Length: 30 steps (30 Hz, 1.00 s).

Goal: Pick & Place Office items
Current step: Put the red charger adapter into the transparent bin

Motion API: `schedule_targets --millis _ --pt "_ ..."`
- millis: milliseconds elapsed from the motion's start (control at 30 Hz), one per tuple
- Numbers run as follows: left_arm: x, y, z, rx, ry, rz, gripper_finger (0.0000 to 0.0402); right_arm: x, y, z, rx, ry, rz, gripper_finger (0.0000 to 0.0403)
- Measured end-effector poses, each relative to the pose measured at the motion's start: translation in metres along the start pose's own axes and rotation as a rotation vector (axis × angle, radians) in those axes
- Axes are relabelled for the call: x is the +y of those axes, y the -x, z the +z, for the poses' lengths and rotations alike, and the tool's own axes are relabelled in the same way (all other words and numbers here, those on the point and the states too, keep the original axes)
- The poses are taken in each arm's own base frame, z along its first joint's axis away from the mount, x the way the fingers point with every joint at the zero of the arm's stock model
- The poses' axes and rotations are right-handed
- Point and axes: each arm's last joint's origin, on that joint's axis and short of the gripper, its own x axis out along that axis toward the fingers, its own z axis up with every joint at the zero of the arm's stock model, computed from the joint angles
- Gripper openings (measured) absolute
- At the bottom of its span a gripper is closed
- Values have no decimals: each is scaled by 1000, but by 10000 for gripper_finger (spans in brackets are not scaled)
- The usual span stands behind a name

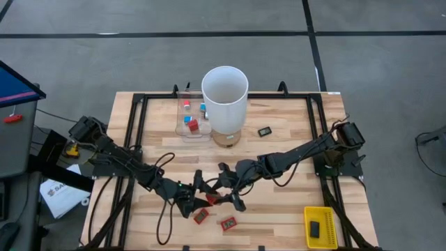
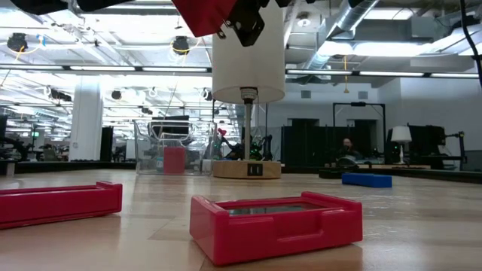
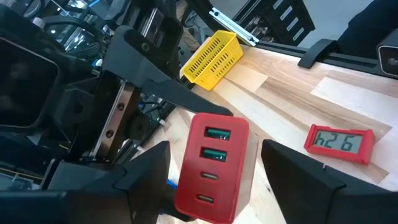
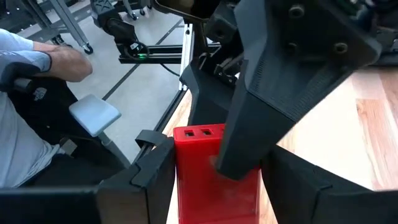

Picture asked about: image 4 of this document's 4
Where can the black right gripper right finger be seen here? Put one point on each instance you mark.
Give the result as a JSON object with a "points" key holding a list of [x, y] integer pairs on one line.
{"points": [[295, 193]]}

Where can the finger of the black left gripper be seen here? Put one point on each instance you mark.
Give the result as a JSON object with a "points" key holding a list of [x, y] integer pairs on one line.
{"points": [[280, 77], [208, 105]]}

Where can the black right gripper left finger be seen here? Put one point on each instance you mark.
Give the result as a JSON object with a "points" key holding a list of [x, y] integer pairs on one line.
{"points": [[146, 193]]}

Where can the large red USB charger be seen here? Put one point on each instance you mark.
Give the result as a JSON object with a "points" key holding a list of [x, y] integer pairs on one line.
{"points": [[202, 186]]}

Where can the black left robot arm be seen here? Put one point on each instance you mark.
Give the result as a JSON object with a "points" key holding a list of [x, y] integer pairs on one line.
{"points": [[382, 28]]}

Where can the grey armrest office chair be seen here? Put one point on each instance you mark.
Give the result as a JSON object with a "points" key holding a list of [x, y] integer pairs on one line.
{"points": [[93, 113]]}

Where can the black table clamp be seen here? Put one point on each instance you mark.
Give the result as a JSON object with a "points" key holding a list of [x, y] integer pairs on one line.
{"points": [[149, 137]]}

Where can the black device green light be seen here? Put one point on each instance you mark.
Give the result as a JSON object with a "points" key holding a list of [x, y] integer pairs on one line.
{"points": [[119, 31]]}

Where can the person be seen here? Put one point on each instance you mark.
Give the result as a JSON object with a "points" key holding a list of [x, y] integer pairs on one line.
{"points": [[18, 140]]}

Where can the person's hand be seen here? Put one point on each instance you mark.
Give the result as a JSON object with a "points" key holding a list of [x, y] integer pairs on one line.
{"points": [[65, 63]]}

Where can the grey cart leg with caster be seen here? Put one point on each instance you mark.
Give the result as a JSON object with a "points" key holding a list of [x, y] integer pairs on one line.
{"points": [[70, 21]]}

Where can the white aluminium post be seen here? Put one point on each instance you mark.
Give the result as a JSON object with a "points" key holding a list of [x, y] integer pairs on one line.
{"points": [[186, 56]]}

